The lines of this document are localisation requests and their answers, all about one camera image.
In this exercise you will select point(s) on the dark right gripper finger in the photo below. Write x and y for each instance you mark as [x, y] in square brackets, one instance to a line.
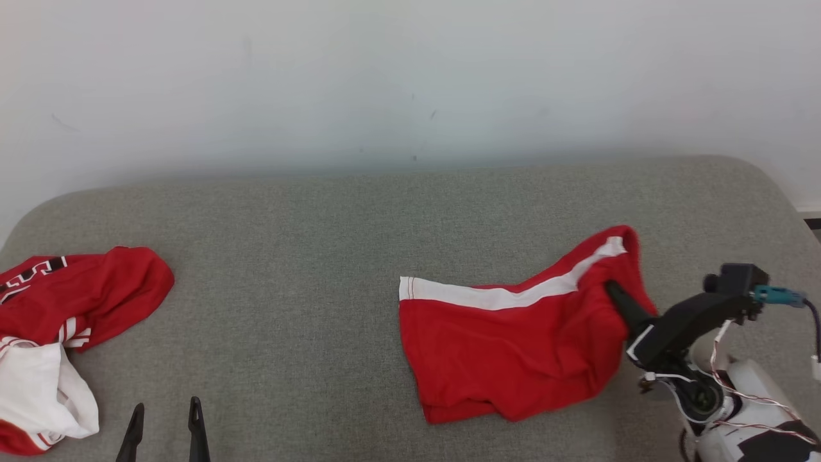
[632, 314]

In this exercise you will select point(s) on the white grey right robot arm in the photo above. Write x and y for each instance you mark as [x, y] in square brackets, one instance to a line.
[750, 398]

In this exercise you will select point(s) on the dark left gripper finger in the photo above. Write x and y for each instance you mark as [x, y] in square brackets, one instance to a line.
[131, 439]
[197, 436]

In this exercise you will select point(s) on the red shorts with white stripe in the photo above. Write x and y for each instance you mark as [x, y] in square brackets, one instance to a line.
[500, 353]

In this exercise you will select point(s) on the red white basketball jersey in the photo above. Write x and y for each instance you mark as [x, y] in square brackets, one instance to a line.
[109, 289]

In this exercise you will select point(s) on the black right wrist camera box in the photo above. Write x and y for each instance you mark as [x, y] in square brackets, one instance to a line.
[737, 279]

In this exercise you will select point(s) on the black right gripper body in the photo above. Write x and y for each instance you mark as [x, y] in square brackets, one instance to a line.
[680, 330]

